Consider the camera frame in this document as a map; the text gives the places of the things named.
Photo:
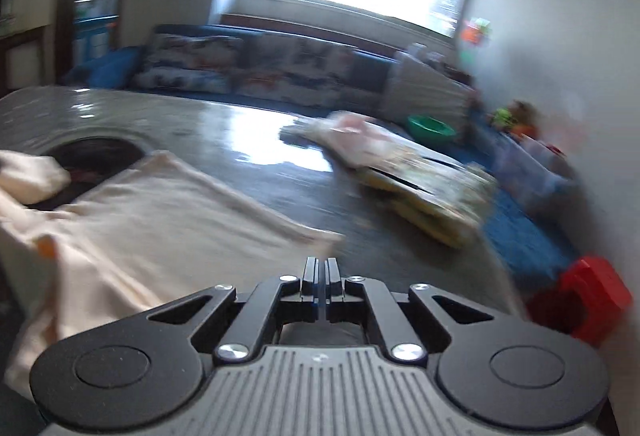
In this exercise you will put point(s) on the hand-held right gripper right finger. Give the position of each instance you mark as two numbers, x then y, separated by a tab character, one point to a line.
332	288

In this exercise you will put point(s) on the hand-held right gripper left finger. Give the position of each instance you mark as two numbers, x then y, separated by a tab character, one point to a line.
311	288

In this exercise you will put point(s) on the cream garment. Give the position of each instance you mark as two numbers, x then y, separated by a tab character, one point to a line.
150	226

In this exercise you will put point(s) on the yellow patterned folded clothes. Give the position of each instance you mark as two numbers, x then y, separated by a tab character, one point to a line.
440	196

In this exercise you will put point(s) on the pink folded garment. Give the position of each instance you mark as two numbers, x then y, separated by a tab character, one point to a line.
360	136

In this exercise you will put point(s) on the grey folded garment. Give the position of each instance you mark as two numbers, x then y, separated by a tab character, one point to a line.
305	131

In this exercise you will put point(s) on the green plastic basin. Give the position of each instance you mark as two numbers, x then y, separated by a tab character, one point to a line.
432	129

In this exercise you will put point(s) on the butterfly print cushion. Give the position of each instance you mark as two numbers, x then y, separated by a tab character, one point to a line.
200	50
300	71
185	80

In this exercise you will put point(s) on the grey pillow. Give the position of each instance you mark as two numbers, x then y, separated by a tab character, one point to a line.
425	91

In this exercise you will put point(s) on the clear plastic storage box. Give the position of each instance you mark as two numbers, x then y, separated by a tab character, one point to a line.
530	176

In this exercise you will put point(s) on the round black hotplate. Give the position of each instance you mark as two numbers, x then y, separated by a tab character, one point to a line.
100	156

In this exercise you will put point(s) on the brown teddy bear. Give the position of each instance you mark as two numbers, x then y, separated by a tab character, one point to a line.
515	119

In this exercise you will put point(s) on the red plastic stool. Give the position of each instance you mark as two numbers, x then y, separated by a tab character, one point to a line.
595	291

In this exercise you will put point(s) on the colourful pinwheel toy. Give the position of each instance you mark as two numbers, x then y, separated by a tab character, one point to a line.
476	30

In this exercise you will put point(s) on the blue sofa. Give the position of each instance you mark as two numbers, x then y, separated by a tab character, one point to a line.
110	66

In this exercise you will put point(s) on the blue cabinet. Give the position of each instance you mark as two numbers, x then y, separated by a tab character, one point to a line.
95	39

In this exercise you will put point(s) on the dark wooden cabinet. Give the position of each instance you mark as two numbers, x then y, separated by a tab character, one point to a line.
20	51

